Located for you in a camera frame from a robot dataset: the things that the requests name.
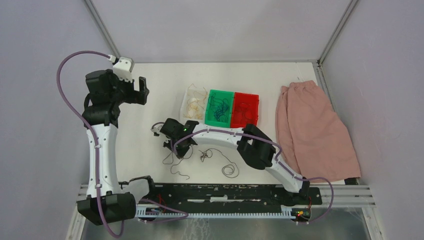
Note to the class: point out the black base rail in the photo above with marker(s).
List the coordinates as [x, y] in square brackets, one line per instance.
[229, 198]

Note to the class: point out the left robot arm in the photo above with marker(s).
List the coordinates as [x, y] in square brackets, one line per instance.
[105, 201]

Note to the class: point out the pink cloth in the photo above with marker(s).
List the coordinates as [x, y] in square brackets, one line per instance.
[315, 142]

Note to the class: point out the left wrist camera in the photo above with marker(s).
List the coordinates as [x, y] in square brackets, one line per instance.
[123, 68]

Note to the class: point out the clear plastic bin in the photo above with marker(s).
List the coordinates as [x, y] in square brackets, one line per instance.
[194, 104]

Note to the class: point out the green plastic bin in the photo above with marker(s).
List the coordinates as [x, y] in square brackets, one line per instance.
[219, 108]

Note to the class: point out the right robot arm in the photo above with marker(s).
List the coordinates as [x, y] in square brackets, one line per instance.
[256, 149]

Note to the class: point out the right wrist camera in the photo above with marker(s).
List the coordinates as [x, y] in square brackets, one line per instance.
[156, 127]

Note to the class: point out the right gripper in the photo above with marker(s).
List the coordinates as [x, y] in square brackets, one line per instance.
[180, 153]

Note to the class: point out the white cable duct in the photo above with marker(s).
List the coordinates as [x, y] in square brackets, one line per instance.
[145, 211]

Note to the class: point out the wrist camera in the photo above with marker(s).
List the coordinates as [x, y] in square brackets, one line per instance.
[156, 127]
[123, 68]

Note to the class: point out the red plastic bin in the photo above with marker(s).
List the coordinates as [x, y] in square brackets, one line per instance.
[245, 110]

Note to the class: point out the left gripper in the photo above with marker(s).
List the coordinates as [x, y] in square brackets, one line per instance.
[138, 97]

